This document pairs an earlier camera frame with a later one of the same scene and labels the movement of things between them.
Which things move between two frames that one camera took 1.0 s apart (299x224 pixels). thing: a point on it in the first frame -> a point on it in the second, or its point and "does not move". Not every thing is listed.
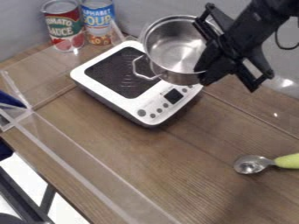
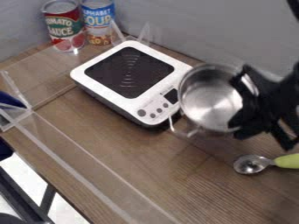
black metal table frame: [22, 201] does not move
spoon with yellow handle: [249, 164] does not move
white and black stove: [106, 80] does not move
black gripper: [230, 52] -> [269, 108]
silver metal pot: [173, 41] -> [209, 98]
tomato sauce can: [64, 19] does not move
